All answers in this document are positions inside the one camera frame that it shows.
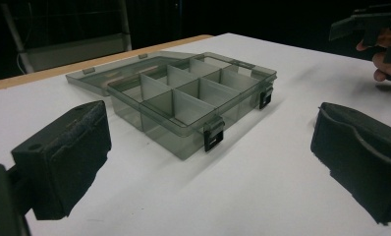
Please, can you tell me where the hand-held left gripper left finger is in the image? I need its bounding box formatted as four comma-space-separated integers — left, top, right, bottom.
11, 99, 113, 221

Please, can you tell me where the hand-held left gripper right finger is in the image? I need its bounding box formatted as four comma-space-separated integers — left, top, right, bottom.
309, 101, 391, 226

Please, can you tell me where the clear grey compartment organizer box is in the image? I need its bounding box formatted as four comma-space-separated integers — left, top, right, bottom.
65, 50, 278, 161

